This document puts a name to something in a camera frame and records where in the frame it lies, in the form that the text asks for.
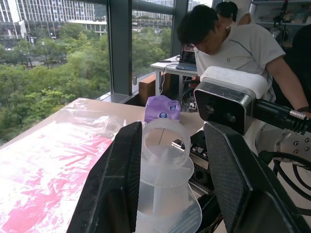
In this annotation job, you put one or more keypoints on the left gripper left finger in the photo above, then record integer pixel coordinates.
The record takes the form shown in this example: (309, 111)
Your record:
(114, 184)

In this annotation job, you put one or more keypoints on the dark window mullion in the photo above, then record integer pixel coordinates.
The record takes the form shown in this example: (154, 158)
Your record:
(180, 26)
(120, 48)

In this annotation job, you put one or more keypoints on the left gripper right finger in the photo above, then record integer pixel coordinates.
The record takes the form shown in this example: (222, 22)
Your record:
(243, 194)

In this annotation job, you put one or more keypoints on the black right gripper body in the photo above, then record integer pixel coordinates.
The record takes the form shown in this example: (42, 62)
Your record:
(200, 167)

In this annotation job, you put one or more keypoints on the person with dark hair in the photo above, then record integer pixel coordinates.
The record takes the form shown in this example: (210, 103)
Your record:
(227, 9)

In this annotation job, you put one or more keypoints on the large clear plastic syringe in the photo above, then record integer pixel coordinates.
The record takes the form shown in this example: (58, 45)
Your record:
(167, 194)

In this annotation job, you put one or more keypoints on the purple tissue pack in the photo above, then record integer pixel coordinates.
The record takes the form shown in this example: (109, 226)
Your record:
(158, 109)

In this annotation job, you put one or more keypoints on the white desk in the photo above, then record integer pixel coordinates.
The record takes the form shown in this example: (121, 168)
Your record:
(165, 65)

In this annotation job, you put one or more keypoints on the open laptop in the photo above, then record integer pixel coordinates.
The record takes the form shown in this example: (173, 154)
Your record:
(188, 59)

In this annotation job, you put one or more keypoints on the pink paper pack in plastic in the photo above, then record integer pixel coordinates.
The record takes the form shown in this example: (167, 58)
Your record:
(48, 170)

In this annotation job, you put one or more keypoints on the brown wooden box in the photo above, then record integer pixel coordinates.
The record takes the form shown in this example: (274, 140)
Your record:
(147, 87)

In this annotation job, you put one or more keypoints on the person in white shirt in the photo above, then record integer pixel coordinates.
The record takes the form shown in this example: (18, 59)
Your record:
(243, 53)

